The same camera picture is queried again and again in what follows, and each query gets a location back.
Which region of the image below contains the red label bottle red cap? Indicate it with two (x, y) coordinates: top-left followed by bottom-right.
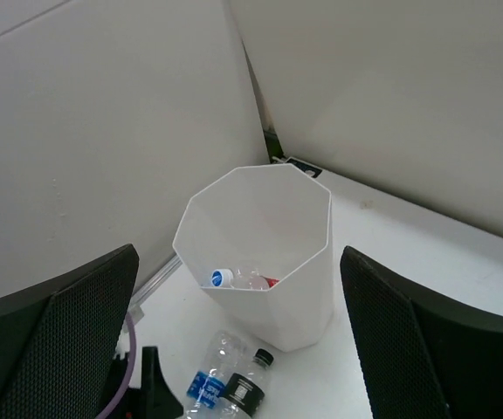
(231, 267), (279, 291)

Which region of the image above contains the blue label clear bottle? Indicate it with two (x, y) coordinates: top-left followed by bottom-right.
(183, 330), (249, 418)

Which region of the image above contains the white octagonal plastic bin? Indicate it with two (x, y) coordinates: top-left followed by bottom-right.
(173, 164), (334, 352)

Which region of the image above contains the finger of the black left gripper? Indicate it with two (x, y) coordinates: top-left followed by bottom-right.
(124, 347), (183, 419)

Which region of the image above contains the black label bottle black cap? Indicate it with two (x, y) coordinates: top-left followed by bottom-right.
(218, 348), (274, 418)

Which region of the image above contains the clear bottle white blue cap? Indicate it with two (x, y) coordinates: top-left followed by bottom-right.
(210, 268), (234, 288)

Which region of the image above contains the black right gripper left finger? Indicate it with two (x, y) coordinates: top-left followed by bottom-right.
(0, 244), (139, 418)

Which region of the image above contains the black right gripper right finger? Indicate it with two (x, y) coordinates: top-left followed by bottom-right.
(340, 246), (503, 418)

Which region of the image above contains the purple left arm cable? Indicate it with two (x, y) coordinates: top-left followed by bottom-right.
(96, 313), (138, 419)

